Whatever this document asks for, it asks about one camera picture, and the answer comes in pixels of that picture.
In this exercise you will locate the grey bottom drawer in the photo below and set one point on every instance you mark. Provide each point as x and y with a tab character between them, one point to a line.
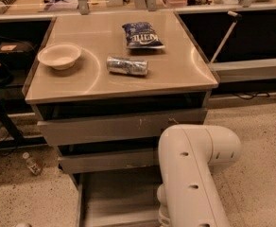
119	198

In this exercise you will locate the grey drawer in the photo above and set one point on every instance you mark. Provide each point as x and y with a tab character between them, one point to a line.
116	127
119	198
121	159

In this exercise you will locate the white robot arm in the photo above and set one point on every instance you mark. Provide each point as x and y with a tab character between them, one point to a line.
188	156

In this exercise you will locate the grey middle drawer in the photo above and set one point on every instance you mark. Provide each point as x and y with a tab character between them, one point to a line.
121	159

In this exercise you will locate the grey top drawer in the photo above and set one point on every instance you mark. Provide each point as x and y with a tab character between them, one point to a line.
116	127

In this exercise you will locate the grey drawer cabinet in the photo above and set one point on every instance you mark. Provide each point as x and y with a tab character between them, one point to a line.
177	78

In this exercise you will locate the clear plastic water bottle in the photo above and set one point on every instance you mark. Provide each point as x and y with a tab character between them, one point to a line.
32	164

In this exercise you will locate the crushed silver can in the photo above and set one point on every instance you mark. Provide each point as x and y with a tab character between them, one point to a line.
126	66

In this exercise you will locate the blue kettle chip bag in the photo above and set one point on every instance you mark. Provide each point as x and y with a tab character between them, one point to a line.
141	35

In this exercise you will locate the white paper bowl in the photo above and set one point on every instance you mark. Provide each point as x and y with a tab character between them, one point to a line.
59	56

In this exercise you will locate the white stick with black tip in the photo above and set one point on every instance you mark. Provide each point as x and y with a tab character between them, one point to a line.
236	18

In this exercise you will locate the black equipment on left shelf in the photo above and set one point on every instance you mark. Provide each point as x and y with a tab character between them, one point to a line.
15	56

